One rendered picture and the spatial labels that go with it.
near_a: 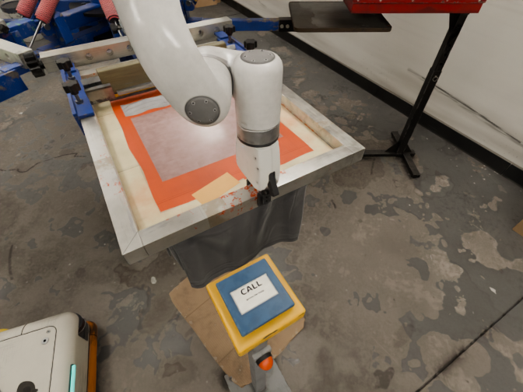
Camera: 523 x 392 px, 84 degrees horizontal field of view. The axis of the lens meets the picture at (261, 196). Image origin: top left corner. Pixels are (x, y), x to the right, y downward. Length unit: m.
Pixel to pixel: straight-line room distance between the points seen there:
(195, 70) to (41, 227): 1.92
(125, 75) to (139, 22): 0.63
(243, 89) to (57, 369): 1.19
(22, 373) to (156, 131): 0.99
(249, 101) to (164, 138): 0.44
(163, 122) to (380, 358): 1.32
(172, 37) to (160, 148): 0.47
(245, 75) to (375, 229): 1.56
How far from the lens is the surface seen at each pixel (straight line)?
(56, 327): 1.45
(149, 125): 0.91
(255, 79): 0.44
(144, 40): 0.39
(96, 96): 1.02
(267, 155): 0.50
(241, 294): 0.52
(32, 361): 1.45
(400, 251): 1.85
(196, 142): 0.81
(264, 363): 0.80
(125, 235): 0.61
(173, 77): 0.39
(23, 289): 2.00
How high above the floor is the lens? 1.45
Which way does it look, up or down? 49 degrees down
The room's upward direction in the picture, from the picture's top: straight up
